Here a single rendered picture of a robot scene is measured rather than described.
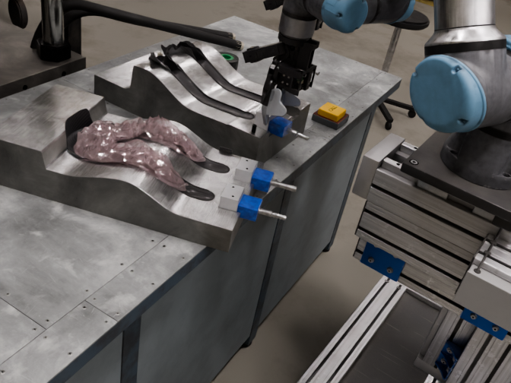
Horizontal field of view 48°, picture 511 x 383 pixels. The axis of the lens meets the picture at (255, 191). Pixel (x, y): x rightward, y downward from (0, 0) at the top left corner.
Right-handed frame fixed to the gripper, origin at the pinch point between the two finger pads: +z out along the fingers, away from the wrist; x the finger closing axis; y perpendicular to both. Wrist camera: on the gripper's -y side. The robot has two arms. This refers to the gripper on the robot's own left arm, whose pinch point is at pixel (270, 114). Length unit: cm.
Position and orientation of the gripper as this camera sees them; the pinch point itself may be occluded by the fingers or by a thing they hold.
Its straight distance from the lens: 134.2
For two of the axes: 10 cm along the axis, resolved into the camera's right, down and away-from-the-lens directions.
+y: 8.4, 4.1, -3.5
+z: -1.6, 8.1, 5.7
